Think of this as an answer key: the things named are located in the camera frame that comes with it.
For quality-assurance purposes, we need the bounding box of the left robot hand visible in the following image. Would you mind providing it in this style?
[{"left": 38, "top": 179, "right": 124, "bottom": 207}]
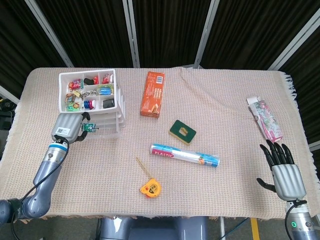
[{"left": 50, "top": 111, "right": 91, "bottom": 145}]

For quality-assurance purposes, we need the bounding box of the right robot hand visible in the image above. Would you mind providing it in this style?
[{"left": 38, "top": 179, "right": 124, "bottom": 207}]
[{"left": 256, "top": 139, "right": 307, "bottom": 201}]

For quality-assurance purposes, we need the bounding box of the small green circuit board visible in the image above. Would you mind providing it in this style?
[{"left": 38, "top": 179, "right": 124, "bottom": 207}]
[{"left": 81, "top": 122, "right": 99, "bottom": 134}]

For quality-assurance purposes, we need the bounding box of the clear drawer with handle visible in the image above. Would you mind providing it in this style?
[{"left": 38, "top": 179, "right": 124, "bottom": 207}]
[{"left": 81, "top": 112, "right": 123, "bottom": 140}]

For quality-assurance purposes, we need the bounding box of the white drawer organizer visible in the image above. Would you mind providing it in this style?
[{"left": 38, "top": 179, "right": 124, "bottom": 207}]
[{"left": 58, "top": 68, "right": 127, "bottom": 133}]

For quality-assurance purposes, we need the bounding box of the orange carton box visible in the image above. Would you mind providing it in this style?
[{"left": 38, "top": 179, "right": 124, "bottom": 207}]
[{"left": 139, "top": 71, "right": 166, "bottom": 119}]

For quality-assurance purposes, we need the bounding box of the brown and green candy packet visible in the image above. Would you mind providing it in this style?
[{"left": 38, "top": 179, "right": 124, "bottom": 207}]
[{"left": 64, "top": 92, "right": 77, "bottom": 104}]

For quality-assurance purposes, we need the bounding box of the blue and white magnet stack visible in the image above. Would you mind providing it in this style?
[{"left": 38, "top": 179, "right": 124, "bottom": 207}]
[{"left": 82, "top": 99, "right": 97, "bottom": 111}]

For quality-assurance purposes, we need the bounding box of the red and yellow candy packet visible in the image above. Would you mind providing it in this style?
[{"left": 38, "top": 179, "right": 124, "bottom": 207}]
[{"left": 67, "top": 79, "right": 84, "bottom": 91}]

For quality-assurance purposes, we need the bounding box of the green and blue packet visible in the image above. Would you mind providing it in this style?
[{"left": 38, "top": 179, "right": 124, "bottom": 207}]
[{"left": 96, "top": 84, "right": 113, "bottom": 96}]

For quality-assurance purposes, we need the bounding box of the floral tissue pack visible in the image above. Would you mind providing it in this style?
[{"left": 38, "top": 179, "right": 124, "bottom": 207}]
[{"left": 246, "top": 96, "right": 285, "bottom": 143}]

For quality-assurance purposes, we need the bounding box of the red and white packet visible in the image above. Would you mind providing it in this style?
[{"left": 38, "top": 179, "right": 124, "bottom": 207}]
[{"left": 101, "top": 72, "right": 115, "bottom": 84}]

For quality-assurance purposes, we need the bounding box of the white table leg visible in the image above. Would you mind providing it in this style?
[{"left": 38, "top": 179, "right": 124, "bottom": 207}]
[{"left": 219, "top": 216, "right": 226, "bottom": 240}]

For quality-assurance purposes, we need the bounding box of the yellow tape measure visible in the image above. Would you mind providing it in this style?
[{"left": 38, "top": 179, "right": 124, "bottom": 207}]
[{"left": 136, "top": 156, "right": 162, "bottom": 200}]

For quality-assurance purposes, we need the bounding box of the tan woven tablecloth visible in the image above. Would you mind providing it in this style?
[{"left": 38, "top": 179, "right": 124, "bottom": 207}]
[{"left": 0, "top": 66, "right": 317, "bottom": 221}]

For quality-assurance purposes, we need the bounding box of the plastic food wrap roll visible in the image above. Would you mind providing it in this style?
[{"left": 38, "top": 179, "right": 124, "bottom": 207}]
[{"left": 149, "top": 143, "right": 221, "bottom": 169}]

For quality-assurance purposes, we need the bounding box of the green and yellow sponge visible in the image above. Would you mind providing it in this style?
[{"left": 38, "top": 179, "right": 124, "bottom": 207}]
[{"left": 168, "top": 119, "right": 197, "bottom": 146}]

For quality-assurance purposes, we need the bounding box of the grey robot torso base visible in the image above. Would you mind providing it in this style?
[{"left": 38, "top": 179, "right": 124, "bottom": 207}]
[{"left": 99, "top": 216, "right": 209, "bottom": 240}]

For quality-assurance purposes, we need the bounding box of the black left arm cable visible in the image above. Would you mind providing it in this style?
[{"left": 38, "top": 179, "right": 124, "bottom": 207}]
[{"left": 10, "top": 136, "right": 70, "bottom": 240}]

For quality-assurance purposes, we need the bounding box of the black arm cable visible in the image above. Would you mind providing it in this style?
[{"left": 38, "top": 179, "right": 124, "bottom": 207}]
[
  {"left": 10, "top": 136, "right": 70, "bottom": 240},
  {"left": 284, "top": 199, "right": 308, "bottom": 240}
]

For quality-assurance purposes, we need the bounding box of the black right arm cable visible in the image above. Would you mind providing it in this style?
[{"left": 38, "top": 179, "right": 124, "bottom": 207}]
[{"left": 284, "top": 199, "right": 308, "bottom": 240}]

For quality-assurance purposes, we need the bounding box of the metal keychain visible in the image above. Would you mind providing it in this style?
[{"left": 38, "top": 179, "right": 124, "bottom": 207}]
[{"left": 76, "top": 89, "right": 99, "bottom": 100}]

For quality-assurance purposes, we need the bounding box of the black equipment with cables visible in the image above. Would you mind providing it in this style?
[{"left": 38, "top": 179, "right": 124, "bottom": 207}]
[{"left": 0, "top": 98, "right": 16, "bottom": 131}]

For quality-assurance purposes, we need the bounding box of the blue floor cable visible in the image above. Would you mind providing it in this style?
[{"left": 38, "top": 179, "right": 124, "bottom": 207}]
[{"left": 224, "top": 216, "right": 250, "bottom": 237}]

